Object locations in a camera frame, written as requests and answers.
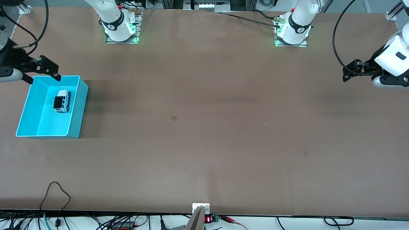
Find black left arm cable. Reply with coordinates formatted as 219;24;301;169
332;0;374;77

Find black cable tangle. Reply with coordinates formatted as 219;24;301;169
0;211;42;230

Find black coiled cable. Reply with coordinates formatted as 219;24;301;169
323;216;354;227

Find white metal edge bracket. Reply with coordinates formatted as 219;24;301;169
192;203;210;214

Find white lit device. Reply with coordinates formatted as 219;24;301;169
184;0;230;12

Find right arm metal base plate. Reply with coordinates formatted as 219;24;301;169
106;9;143;44

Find white toy jeep black roof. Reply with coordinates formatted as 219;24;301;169
53;90;72;113

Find grey slanted bar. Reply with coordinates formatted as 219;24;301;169
185;206;205;230

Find thin black looped cable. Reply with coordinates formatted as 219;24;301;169
39;181;71;228

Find red clip leads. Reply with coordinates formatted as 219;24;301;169
220;216;248;230

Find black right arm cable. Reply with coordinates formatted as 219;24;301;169
0;0;49;55

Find thin black table cable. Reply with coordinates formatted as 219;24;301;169
252;10;277;20

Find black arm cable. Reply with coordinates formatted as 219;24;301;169
332;0;374;77
0;0;49;55

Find teal plastic bin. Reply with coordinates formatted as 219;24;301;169
15;75;89;139

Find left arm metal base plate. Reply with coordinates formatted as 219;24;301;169
274;18;308;48

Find thick black table cable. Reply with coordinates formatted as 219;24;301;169
219;12;282;28

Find black cable bundle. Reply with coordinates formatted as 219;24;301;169
72;213;152;230

